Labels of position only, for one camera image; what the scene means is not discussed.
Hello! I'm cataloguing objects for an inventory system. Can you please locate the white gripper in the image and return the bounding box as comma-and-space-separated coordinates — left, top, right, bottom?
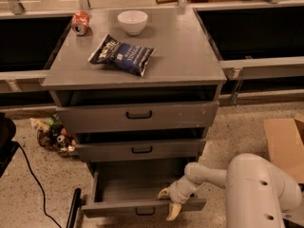
158, 175, 202, 221

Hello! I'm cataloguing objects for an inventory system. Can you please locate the grey bottom drawer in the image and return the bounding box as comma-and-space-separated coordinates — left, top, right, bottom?
81, 159, 207, 219

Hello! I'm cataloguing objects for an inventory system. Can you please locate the grey drawer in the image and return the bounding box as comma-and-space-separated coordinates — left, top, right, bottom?
57, 102, 219, 133
76, 139, 206, 162
81, 159, 207, 219

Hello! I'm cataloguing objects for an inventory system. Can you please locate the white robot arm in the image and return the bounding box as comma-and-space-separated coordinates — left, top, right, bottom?
158, 153, 302, 228

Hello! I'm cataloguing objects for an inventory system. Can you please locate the grey middle drawer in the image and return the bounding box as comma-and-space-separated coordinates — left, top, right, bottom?
76, 139, 206, 162

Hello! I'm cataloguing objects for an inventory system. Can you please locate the grey top drawer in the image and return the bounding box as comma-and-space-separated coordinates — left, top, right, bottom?
57, 102, 219, 133

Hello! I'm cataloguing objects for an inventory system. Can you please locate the grey drawer cabinet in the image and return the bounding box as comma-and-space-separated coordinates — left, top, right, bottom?
41, 7, 228, 187

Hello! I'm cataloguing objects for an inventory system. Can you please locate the black bar on floor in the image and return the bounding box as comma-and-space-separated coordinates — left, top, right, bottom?
66, 188, 82, 228

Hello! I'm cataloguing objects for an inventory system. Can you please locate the cardboard box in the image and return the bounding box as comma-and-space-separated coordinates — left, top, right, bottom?
264, 114, 304, 184

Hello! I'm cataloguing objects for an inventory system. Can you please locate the blue chip bag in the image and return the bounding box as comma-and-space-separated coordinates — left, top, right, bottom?
88, 34, 155, 77

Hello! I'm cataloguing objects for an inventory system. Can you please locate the black equipment at left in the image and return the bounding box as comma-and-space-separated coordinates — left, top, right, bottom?
0, 113, 19, 178

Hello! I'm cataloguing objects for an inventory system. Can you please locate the white bowl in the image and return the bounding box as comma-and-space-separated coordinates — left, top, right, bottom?
117, 10, 148, 35

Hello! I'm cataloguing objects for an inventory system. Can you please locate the orange soda can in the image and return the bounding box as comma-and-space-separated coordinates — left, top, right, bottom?
71, 10, 89, 36

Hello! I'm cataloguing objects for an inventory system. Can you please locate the black cable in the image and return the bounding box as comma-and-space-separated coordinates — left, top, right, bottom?
18, 142, 63, 228

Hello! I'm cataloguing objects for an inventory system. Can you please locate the right grey bin frame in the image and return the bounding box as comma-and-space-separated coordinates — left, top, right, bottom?
194, 2, 304, 102

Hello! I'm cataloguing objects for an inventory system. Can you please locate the grey bin frame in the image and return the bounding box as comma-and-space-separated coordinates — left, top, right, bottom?
194, 2, 304, 102
0, 13, 72, 107

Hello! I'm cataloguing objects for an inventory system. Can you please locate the left grey bin frame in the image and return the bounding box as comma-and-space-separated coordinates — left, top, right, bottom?
0, 13, 72, 107

